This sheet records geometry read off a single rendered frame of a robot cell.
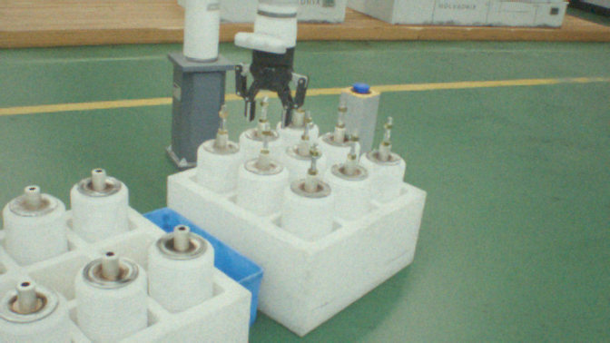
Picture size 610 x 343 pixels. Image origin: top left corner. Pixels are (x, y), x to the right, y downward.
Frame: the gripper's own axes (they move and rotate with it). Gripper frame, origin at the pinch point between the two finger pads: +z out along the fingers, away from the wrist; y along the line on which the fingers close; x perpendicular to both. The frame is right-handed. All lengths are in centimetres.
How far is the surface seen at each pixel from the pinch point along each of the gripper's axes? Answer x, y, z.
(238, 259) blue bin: 11.3, -1.1, 24.4
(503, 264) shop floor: -33, -49, 35
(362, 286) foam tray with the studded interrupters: -3.7, -22.0, 32.2
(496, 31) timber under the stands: -320, -21, 29
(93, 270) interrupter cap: 44.7, 5.0, 9.8
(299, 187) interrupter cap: 4.9, -9.2, 9.8
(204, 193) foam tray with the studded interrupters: 3.5, 10.6, 17.1
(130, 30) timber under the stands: -146, 135, 28
